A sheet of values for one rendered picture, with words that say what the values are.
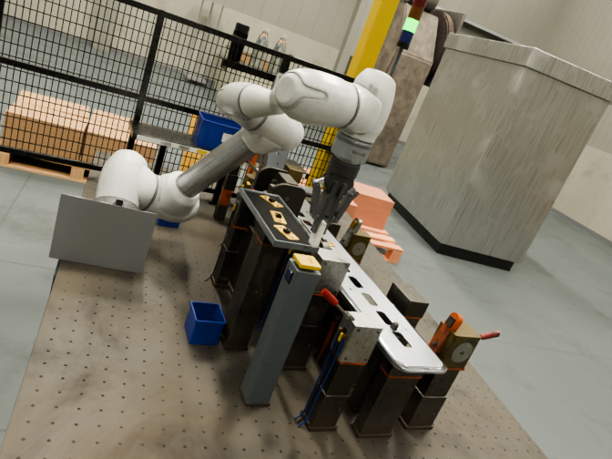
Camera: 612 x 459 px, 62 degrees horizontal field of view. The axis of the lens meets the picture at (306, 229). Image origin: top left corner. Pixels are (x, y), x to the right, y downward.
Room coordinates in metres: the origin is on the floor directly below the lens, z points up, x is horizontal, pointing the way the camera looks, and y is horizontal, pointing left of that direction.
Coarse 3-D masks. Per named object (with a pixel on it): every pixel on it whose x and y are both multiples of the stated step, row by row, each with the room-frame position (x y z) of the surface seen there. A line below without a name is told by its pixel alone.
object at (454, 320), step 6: (450, 318) 1.37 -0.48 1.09; (456, 318) 1.36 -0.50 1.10; (462, 318) 1.37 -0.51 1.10; (444, 324) 1.38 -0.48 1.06; (450, 324) 1.36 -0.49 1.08; (456, 324) 1.36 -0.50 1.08; (444, 330) 1.37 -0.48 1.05; (450, 330) 1.35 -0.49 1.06; (456, 330) 1.36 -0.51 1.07; (438, 336) 1.37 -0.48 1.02; (444, 336) 1.35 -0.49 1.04; (432, 342) 1.37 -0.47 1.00; (438, 342) 1.35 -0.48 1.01; (444, 342) 1.35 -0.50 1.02; (432, 348) 1.36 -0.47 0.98; (438, 348) 1.34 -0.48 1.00
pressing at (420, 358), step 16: (304, 208) 2.14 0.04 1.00; (304, 224) 1.94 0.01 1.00; (336, 240) 1.89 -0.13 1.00; (352, 272) 1.65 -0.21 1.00; (352, 288) 1.52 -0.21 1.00; (368, 288) 1.57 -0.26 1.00; (352, 304) 1.40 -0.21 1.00; (368, 304) 1.45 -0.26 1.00; (384, 304) 1.49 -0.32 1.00; (400, 320) 1.43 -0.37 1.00; (384, 336) 1.29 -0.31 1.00; (416, 336) 1.36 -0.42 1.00; (384, 352) 1.21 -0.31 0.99; (400, 352) 1.23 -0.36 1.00; (416, 352) 1.27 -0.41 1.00; (432, 352) 1.30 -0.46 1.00; (400, 368) 1.17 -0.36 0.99; (416, 368) 1.19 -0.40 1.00; (432, 368) 1.22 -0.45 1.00
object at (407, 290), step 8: (392, 288) 1.62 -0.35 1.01; (400, 288) 1.59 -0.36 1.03; (408, 288) 1.62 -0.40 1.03; (392, 296) 1.60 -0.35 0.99; (400, 296) 1.57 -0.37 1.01; (408, 296) 1.55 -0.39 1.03; (416, 296) 1.58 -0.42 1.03; (400, 304) 1.56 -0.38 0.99; (408, 304) 1.53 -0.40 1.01; (416, 304) 1.54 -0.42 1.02; (424, 304) 1.55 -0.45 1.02; (408, 312) 1.53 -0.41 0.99; (416, 312) 1.55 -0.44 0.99; (424, 312) 1.56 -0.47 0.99; (408, 320) 1.54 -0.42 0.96; (416, 320) 1.56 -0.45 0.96
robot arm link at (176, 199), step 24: (288, 120) 1.67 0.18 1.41; (240, 144) 1.71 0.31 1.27; (264, 144) 1.67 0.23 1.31; (288, 144) 1.69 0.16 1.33; (192, 168) 1.80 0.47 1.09; (216, 168) 1.76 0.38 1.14; (168, 192) 1.81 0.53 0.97; (192, 192) 1.82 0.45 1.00; (168, 216) 1.85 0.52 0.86; (192, 216) 1.92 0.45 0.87
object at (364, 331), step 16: (368, 320) 1.23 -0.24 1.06; (336, 336) 1.22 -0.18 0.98; (352, 336) 1.17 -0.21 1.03; (368, 336) 1.20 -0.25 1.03; (336, 352) 1.19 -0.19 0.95; (352, 352) 1.18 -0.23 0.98; (368, 352) 1.21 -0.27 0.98; (336, 368) 1.19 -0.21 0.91; (352, 368) 1.20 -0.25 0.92; (320, 384) 1.20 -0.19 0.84; (336, 384) 1.19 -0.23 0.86; (320, 400) 1.19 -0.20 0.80; (336, 400) 1.20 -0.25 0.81; (304, 416) 1.20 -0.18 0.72; (320, 416) 1.18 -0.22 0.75; (336, 416) 1.21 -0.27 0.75
